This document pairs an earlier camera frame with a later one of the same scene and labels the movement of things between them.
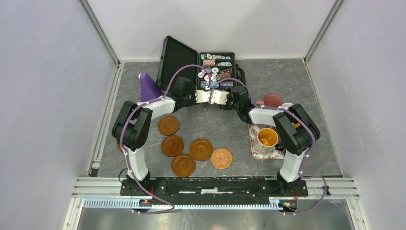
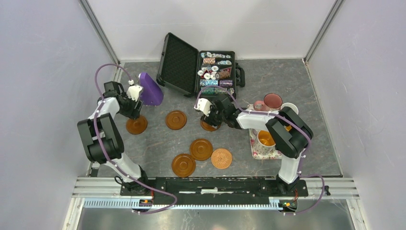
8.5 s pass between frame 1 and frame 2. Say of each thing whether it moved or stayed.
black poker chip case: stayed
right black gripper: moved
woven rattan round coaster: stayed
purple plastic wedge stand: stayed
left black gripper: moved
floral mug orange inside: stayed
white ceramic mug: stayed
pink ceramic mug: stayed
